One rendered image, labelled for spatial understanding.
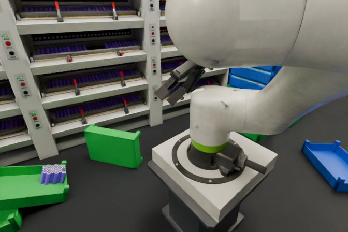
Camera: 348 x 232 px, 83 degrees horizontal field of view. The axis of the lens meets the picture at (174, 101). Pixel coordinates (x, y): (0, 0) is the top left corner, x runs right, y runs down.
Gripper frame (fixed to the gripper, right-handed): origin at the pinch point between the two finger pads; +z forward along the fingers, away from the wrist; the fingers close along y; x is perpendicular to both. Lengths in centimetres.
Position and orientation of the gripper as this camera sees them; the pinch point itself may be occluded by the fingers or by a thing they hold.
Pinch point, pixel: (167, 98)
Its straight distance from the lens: 62.8
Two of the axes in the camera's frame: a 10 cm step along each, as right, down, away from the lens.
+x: -6.7, -7.0, 2.5
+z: -7.1, 7.0, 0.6
